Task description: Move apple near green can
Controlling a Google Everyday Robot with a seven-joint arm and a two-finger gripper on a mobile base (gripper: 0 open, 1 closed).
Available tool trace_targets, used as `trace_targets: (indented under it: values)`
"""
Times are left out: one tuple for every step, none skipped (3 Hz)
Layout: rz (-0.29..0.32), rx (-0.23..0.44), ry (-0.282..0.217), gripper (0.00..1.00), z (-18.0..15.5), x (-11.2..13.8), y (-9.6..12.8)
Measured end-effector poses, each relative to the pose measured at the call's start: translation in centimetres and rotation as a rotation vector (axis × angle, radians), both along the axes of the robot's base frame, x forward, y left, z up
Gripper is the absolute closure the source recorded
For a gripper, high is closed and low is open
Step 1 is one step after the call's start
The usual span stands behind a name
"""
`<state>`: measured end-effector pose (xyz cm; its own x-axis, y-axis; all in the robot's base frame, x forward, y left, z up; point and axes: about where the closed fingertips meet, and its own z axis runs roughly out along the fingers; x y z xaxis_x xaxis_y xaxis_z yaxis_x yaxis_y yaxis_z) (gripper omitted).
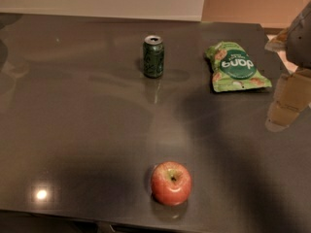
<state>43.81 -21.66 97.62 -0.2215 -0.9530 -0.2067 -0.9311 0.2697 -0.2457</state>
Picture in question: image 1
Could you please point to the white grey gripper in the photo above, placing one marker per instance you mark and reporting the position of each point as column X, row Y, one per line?
column 299, row 46

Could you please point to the red apple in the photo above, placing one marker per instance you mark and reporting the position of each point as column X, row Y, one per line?
column 171, row 183

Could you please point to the green soda can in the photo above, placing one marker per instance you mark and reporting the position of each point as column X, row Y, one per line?
column 153, row 56

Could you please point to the green snack bag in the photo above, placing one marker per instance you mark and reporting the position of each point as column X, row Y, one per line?
column 233, row 69

